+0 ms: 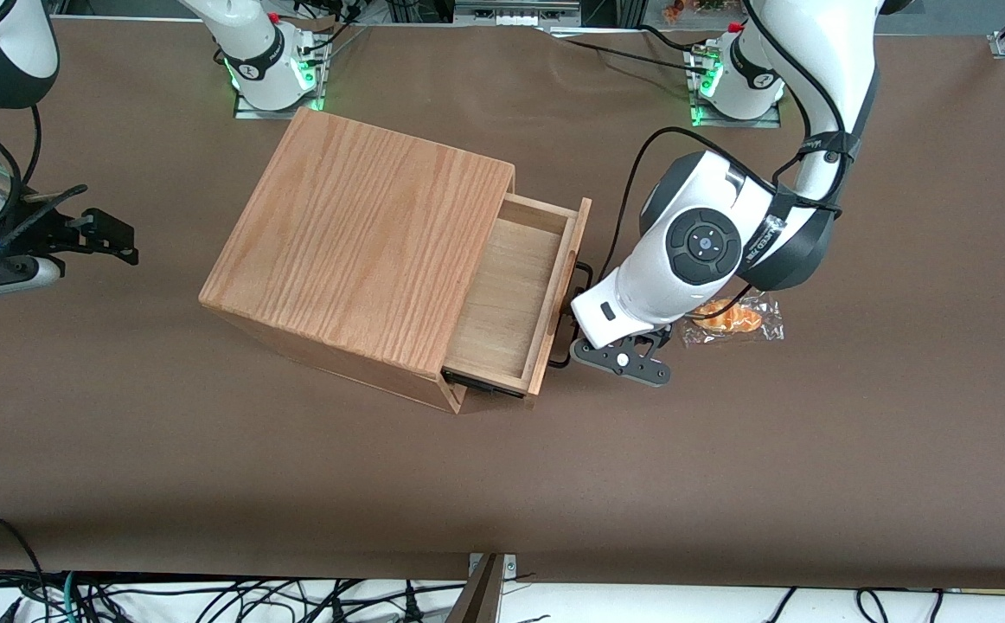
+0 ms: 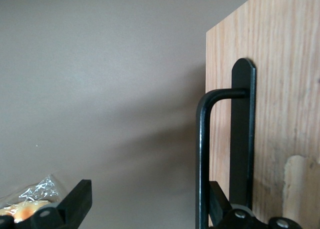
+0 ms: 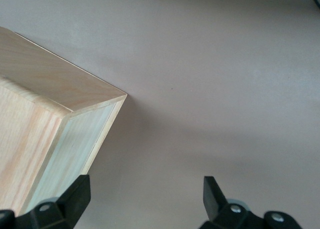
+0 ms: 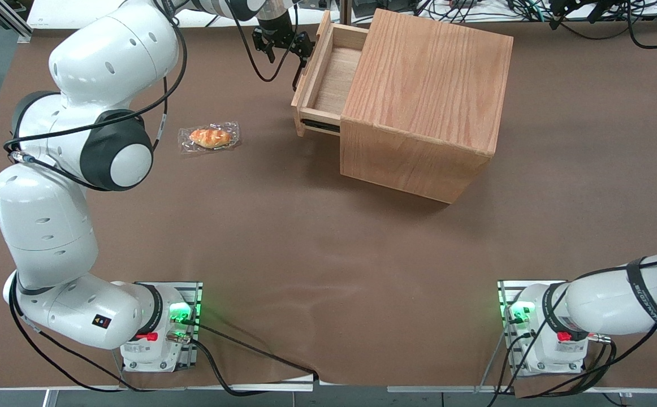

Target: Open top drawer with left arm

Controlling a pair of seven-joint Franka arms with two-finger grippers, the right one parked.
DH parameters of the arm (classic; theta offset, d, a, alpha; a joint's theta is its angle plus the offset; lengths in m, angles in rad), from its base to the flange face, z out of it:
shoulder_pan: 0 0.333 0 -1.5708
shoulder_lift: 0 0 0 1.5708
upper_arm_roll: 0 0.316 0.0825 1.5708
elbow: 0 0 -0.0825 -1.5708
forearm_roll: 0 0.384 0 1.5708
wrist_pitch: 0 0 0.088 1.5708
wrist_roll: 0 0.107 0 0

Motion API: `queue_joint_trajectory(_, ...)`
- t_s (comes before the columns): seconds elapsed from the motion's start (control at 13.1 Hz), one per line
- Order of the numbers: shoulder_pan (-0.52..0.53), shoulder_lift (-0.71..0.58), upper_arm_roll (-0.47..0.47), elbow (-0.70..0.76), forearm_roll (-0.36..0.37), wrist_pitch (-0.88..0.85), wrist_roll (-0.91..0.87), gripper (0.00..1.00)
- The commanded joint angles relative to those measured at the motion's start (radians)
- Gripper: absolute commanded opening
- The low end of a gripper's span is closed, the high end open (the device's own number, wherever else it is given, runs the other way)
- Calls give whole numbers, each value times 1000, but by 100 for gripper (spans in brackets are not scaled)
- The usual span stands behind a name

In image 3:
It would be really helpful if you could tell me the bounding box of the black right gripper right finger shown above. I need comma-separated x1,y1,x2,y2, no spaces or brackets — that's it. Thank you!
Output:
199,176,301,229

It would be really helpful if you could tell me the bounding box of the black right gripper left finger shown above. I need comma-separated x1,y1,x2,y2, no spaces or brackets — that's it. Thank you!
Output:
0,175,91,229

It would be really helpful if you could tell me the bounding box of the wooden drawer cabinet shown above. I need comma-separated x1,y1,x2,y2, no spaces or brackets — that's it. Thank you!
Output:
0,26,128,215

